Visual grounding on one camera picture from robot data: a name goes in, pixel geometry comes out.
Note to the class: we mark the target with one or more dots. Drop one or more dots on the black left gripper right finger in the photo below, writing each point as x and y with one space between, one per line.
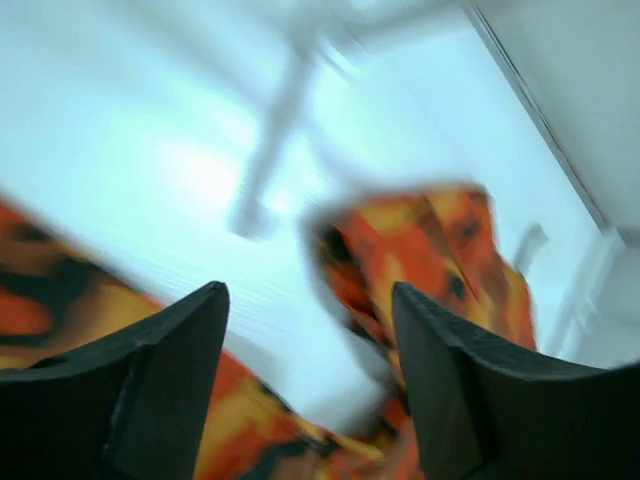
486 408

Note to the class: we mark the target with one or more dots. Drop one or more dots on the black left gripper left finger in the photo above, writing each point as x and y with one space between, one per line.
131 405

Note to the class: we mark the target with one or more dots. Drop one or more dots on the orange camouflage trousers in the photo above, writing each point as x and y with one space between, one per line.
440 240

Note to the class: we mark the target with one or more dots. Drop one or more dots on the white clothes rack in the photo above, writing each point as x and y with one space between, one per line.
331 32

